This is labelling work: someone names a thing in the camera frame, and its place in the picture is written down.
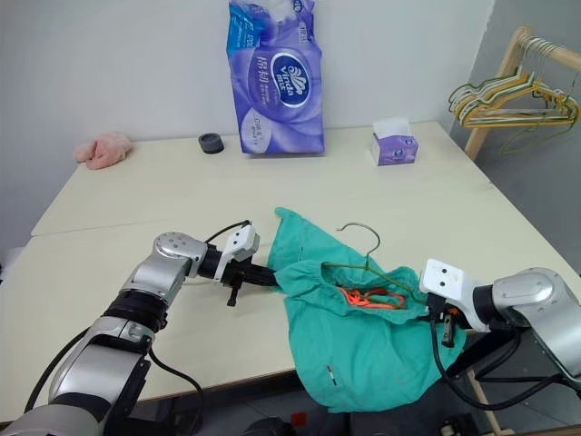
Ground pink fluffy cloth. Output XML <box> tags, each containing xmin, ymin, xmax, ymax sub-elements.
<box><xmin>74</xmin><ymin>132</ymin><xmax>133</xmax><ymax>172</ymax></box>

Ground orange drawstring cord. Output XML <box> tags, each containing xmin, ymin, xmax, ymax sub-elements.
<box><xmin>338</xmin><ymin>286</ymin><xmax>406</xmax><ymax>312</ymax></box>

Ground yellow wire hanger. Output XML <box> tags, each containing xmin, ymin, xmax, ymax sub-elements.
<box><xmin>458</xmin><ymin>74</ymin><xmax>580</xmax><ymax>129</ymax></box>

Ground wooden clothes rack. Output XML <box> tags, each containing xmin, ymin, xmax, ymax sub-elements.
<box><xmin>466</xmin><ymin>25</ymin><xmax>581</xmax><ymax>162</ymax></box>

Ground purple tissue box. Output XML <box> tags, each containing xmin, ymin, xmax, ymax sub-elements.
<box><xmin>369</xmin><ymin>118</ymin><xmax>419</xmax><ymax>168</ymax></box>

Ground white wire hanger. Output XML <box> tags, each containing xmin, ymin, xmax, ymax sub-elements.
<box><xmin>448</xmin><ymin>38</ymin><xmax>566</xmax><ymax>114</ymax></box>

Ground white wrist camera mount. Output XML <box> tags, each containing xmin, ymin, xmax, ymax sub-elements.
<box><xmin>418</xmin><ymin>258</ymin><xmax>492</xmax><ymax>332</ymax></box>
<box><xmin>212</xmin><ymin>225</ymin><xmax>262</xmax><ymax>282</ymax></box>

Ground green wire hanger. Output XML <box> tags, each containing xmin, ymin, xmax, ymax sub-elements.
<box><xmin>500</xmin><ymin>67</ymin><xmax>581</xmax><ymax>155</ymax></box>

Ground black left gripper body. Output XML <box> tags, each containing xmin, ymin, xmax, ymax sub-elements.
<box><xmin>222</xmin><ymin>258</ymin><xmax>258</xmax><ymax>308</ymax></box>

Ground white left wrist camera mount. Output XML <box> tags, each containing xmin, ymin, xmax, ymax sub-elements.
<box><xmin>212</xmin><ymin>225</ymin><xmax>262</xmax><ymax>282</ymax></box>

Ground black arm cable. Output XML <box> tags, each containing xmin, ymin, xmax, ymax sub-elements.
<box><xmin>428</xmin><ymin>315</ymin><xmax>581</xmax><ymax>412</ymax></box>
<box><xmin>22</xmin><ymin>219</ymin><xmax>253</xmax><ymax>436</ymax></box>

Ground dark rounded shape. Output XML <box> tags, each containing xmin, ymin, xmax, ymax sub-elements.
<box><xmin>244</xmin><ymin>416</ymin><xmax>294</xmax><ymax>436</ymax></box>

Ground purple tissue paper pack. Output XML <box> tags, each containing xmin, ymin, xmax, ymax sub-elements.
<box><xmin>224</xmin><ymin>0</ymin><xmax>327</xmax><ymax>156</ymax></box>

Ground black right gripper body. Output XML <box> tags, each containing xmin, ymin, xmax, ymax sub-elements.
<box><xmin>426</xmin><ymin>294</ymin><xmax>462</xmax><ymax>349</ymax></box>

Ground light wooden leg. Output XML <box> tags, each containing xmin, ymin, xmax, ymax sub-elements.
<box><xmin>467</xmin><ymin>370</ymin><xmax>503</xmax><ymax>436</ymax></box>

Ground thin wire hanger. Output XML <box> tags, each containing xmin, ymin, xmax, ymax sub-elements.
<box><xmin>320</xmin><ymin>221</ymin><xmax>430</xmax><ymax>305</ymax></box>

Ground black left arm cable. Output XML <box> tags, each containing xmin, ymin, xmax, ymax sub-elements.
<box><xmin>22</xmin><ymin>219</ymin><xmax>253</xmax><ymax>436</ymax></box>

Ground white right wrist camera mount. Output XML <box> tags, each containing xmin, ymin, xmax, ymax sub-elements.
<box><xmin>418</xmin><ymin>258</ymin><xmax>492</xmax><ymax>332</ymax></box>

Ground green shorts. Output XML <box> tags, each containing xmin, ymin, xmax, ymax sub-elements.
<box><xmin>267</xmin><ymin>206</ymin><xmax>468</xmax><ymax>414</ymax></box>

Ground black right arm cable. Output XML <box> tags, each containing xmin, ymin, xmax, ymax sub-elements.
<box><xmin>428</xmin><ymin>315</ymin><xmax>581</xmax><ymax>412</ymax></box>

